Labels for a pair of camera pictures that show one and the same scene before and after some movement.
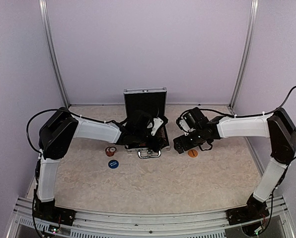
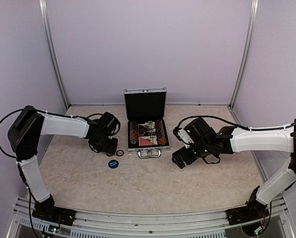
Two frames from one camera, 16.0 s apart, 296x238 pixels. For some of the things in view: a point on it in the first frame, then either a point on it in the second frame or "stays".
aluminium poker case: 146,118 stays
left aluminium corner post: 44,16 stays
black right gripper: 186,146 → 188,159
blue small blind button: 113,164 stays
